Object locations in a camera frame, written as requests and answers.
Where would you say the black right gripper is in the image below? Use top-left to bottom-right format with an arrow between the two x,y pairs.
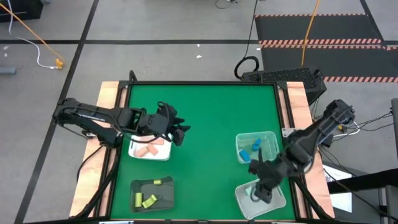
248,155 -> 290,205

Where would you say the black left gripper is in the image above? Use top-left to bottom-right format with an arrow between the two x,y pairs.
139,102 -> 192,147

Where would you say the frosted white bin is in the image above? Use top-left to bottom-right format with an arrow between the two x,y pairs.
234,179 -> 287,220

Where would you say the yellow arch block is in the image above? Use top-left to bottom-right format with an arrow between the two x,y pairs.
142,194 -> 159,209

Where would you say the white opaque tray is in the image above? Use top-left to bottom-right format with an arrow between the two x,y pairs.
128,133 -> 173,161

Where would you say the green table mat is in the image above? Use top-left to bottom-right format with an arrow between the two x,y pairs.
110,83 -> 296,220

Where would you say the clear transparent bin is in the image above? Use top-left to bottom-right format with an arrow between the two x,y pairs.
235,131 -> 280,165

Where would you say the dark grey transparent bin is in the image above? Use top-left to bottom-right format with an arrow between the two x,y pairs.
130,176 -> 177,213

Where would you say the white sheet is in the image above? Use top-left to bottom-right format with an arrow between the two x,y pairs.
323,164 -> 354,214

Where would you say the black beam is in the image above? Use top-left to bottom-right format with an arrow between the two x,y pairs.
328,167 -> 398,194

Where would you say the black hazard-striped floor mat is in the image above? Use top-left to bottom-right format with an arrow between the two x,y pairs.
254,13 -> 384,45
259,43 -> 398,83

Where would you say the black box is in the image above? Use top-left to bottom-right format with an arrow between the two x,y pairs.
0,0 -> 44,23

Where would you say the black metal table frame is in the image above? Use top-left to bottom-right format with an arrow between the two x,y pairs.
70,70 -> 335,224

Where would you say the black looped floor cable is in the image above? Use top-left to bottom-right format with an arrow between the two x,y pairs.
234,0 -> 261,80

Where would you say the grey post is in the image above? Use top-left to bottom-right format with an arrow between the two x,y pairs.
391,98 -> 398,150

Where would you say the white floor cable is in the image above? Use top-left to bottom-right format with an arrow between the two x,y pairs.
7,0 -> 57,70

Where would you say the yellow floor cable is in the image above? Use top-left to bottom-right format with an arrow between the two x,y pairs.
300,0 -> 321,67

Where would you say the orange floor cable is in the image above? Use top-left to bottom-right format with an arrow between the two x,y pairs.
0,2 -> 63,62

